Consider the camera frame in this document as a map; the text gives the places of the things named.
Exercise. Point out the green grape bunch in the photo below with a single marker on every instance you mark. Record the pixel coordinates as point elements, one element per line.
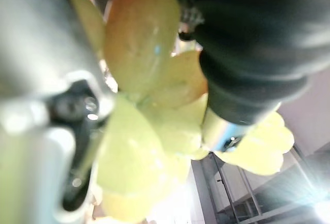
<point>139,40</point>

